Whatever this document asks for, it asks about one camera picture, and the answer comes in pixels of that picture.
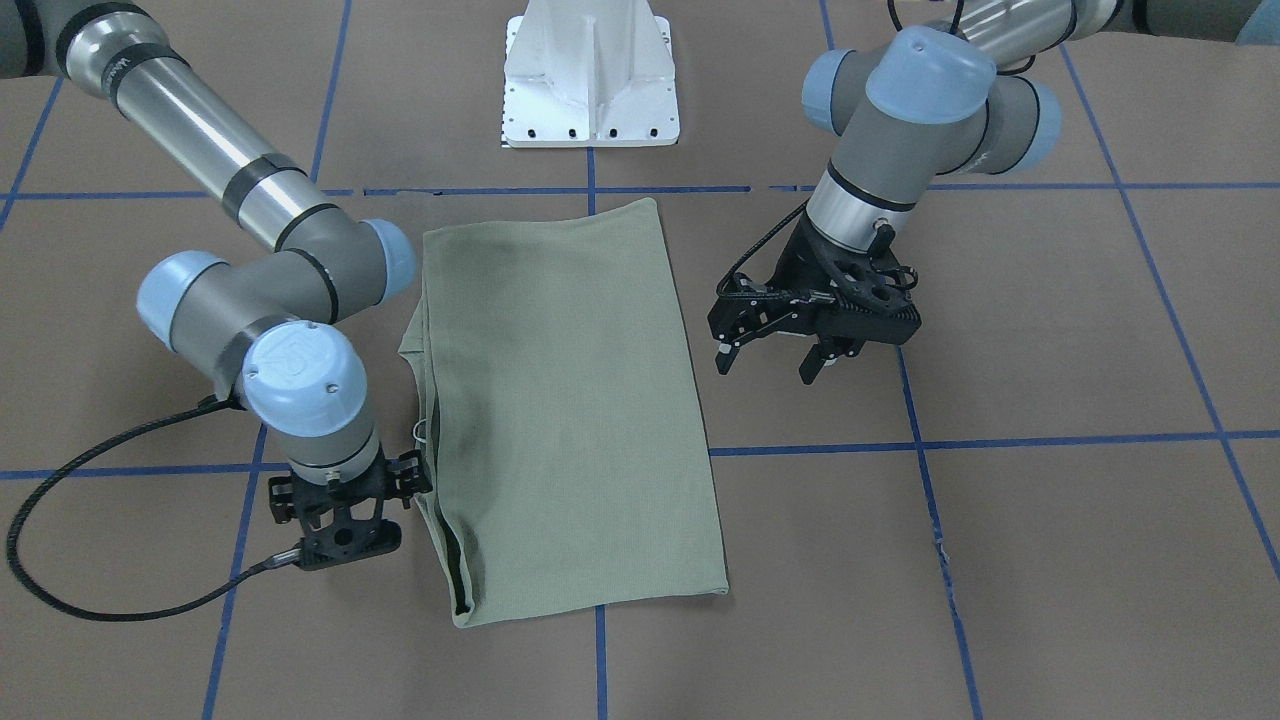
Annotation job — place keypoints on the olive green long-sleeve shirt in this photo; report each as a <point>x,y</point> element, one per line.
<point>560,418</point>

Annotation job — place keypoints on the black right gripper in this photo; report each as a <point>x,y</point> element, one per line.
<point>283,496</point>

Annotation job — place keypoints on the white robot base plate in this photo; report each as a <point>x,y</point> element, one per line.
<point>589,75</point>

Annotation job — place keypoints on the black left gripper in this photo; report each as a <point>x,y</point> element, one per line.
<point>797,264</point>

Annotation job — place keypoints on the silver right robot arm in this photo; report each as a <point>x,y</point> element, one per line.
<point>265,332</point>

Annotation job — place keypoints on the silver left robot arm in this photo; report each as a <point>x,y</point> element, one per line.
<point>950,97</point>

